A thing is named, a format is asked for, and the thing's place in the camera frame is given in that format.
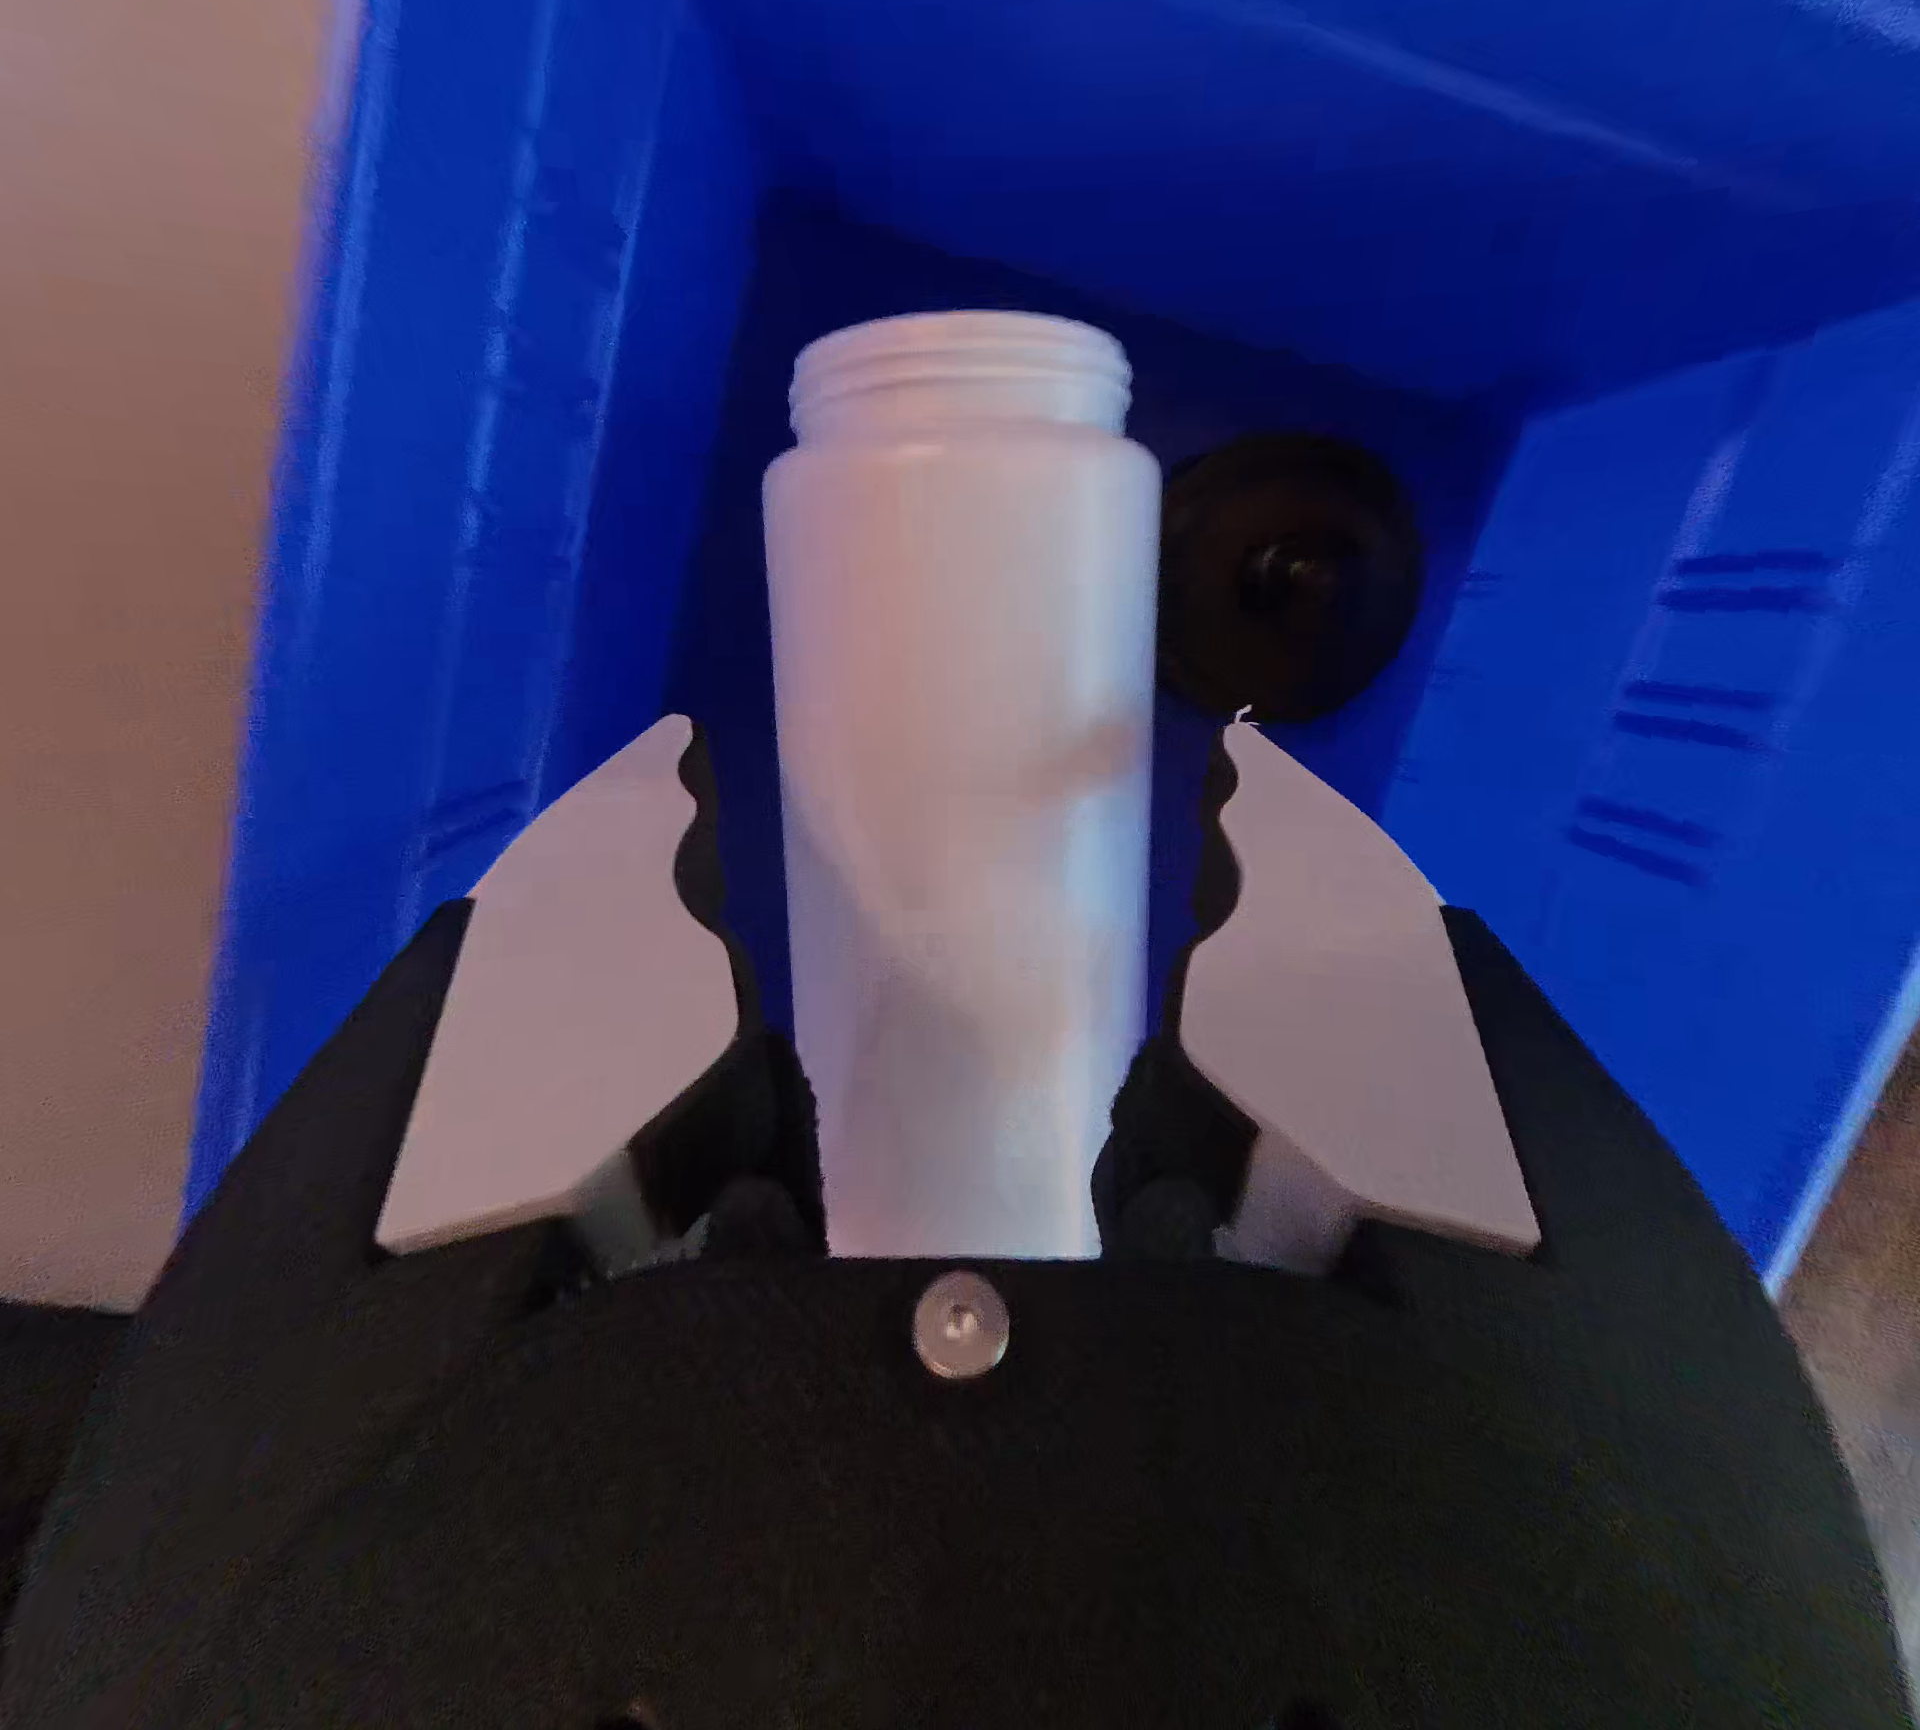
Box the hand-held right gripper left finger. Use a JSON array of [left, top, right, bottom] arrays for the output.
[[375, 711, 769, 1274]]

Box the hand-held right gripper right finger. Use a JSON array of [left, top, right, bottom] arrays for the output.
[[1159, 716, 1549, 1279]]

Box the black bottle lid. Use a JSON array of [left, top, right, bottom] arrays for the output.
[[1155, 432, 1428, 727]]

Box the white plastic bottle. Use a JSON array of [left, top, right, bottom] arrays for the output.
[[762, 312, 1164, 1261]]

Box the blue plastic bin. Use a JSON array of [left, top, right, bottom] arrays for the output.
[[181, 0, 1920, 1297]]

